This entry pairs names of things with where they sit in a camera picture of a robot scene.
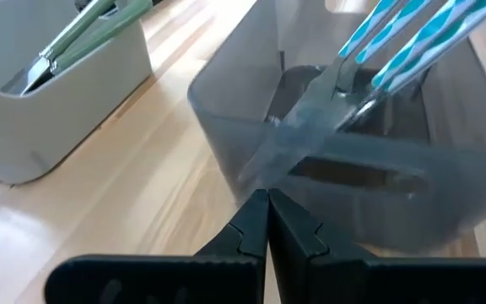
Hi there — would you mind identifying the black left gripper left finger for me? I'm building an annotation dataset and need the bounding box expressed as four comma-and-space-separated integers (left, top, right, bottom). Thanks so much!
43, 187, 270, 304

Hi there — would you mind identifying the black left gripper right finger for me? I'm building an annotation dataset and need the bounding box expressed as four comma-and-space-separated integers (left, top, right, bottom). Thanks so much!
267, 187, 486, 304

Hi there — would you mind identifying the blue striped handle knife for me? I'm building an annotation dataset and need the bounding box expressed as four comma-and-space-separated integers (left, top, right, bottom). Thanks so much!
237, 0, 397, 196

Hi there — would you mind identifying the dark smoky plastic bin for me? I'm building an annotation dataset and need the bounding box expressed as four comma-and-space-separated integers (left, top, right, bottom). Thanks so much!
186, 0, 486, 254

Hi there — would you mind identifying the light gray plastic bin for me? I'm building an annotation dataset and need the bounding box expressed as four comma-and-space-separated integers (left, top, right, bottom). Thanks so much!
0, 0, 154, 186

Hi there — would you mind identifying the blue striped handle cutlery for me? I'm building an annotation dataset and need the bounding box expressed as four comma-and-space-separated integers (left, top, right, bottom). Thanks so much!
343, 0, 486, 128
335, 0, 486, 132
335, 0, 433, 96

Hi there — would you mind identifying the green handle knife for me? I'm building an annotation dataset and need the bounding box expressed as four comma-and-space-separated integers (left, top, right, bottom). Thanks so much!
1, 0, 116, 96
51, 0, 154, 73

